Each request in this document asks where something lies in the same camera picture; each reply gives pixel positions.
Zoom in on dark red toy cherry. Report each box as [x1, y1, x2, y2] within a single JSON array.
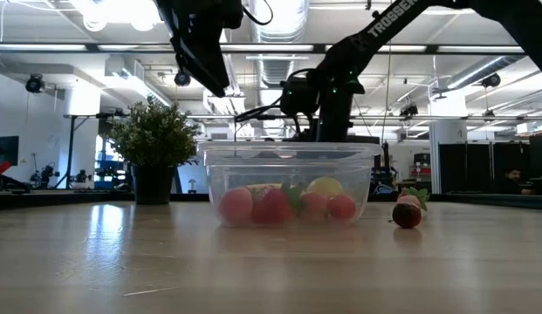
[[391, 202, 423, 229]]

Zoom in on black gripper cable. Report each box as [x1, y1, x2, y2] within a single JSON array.
[[234, 67, 318, 123], [242, 0, 274, 26]]

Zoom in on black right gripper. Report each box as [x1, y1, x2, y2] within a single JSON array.
[[314, 85, 355, 143]]

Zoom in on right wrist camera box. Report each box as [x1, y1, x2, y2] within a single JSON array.
[[278, 74, 320, 118]]

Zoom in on black ceiling spotlight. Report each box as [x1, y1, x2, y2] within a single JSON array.
[[173, 67, 192, 88], [480, 72, 502, 90], [24, 73, 45, 94]]

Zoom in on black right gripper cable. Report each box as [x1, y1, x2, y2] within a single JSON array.
[[234, 67, 318, 123]]

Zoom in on green plant in black pot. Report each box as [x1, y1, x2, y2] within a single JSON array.
[[107, 100, 201, 206]]

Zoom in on silver ceiling air duct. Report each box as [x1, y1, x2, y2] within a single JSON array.
[[248, 0, 311, 88]]

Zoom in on black partition panels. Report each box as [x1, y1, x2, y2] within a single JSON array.
[[438, 141, 530, 195]]

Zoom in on person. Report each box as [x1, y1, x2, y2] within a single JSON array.
[[500, 167, 536, 196]]

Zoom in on black overhead crossbar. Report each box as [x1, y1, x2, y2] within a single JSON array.
[[0, 42, 527, 56]]

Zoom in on pale pink fruit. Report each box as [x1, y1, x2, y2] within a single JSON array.
[[399, 186, 431, 219]]

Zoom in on black background rig frame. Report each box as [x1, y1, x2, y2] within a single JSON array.
[[63, 111, 127, 191]]

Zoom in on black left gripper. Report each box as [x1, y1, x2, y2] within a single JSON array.
[[154, 0, 244, 98]]

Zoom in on black aluminium table frame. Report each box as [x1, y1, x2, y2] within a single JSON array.
[[0, 189, 542, 211]]

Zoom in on white building column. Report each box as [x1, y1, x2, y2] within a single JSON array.
[[429, 91, 469, 195]]

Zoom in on clear plastic tupperware container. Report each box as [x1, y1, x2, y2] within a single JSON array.
[[198, 141, 382, 229]]

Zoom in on dark wall screen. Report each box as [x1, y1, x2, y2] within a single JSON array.
[[0, 135, 20, 168]]

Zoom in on red and black equipment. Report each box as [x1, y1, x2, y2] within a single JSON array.
[[0, 160, 32, 194]]

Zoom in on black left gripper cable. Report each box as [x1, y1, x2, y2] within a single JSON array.
[[242, 0, 274, 26]]

